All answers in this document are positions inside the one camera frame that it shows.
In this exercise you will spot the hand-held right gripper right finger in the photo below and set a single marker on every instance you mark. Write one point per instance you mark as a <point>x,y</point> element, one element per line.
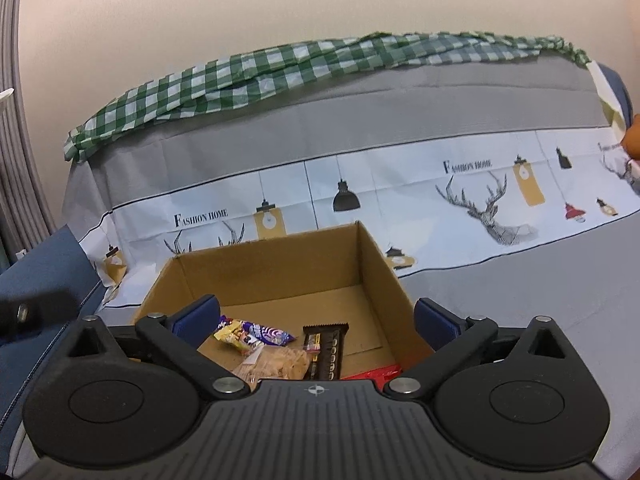
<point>435,322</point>

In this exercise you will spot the green checkered cloth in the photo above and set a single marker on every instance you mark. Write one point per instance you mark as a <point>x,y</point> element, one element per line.
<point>280,65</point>

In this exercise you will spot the clear granola snack packet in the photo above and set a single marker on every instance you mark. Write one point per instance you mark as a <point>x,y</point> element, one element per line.
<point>280,362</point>

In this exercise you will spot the orange cushion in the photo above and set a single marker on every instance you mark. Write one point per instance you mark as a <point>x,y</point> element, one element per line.
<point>632,137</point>

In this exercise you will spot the purple snack packet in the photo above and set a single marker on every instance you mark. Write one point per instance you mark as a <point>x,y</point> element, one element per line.
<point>270,335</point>

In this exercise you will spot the cardboard box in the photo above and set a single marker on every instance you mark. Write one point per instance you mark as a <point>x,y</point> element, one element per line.
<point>280,270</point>

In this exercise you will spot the dark brown cracker packet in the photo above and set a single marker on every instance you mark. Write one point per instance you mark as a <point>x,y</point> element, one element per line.
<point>332,355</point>

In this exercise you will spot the yellow snack bar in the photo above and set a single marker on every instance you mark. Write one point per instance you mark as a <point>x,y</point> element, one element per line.
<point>230,335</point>

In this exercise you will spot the red sausage packet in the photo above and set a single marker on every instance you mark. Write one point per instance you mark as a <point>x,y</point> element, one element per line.
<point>375,372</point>

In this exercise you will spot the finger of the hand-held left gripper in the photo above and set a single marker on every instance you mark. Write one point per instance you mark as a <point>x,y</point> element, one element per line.
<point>40,312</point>

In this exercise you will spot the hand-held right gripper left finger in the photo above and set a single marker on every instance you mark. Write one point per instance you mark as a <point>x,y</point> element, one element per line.
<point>197,317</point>

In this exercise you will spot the grey pleated curtain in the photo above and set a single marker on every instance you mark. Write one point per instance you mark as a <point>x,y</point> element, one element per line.
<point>20,160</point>

